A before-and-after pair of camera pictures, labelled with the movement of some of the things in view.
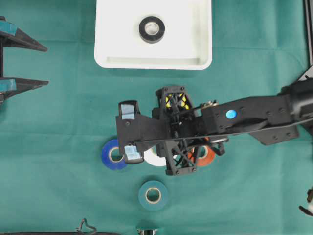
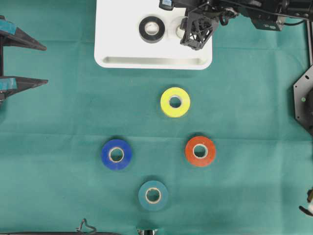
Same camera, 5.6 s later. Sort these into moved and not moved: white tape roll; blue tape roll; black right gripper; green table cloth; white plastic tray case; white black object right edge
Moved: white tape roll; black right gripper
Not moved: green table cloth; white black object right edge; blue tape roll; white plastic tray case
